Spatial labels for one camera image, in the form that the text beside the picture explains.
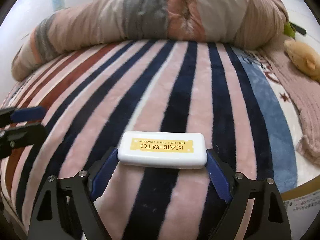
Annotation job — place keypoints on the rolled striped duvet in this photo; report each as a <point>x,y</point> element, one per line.
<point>247,24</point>

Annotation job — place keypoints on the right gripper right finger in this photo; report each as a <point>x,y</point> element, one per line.
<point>254,207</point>

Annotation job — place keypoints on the white Kato-Kato case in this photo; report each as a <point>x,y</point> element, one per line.
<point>163,150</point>

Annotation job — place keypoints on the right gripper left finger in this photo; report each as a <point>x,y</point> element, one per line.
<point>65,207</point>

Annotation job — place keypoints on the white bed headboard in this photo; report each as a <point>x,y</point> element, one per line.
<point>301,15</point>

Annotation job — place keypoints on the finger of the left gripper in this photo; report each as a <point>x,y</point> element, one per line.
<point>14,115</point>
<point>19,137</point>

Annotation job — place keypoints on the brown cardboard box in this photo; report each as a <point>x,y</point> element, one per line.
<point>302,207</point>

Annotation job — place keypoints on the pink ribbed pillow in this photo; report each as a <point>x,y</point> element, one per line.
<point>303,91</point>

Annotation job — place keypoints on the striped fleece blanket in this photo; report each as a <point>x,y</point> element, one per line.
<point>94,95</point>

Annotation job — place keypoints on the green plush toy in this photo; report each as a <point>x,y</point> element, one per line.
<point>289,30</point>

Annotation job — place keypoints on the tan plush toy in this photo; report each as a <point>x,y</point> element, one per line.
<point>305,58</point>

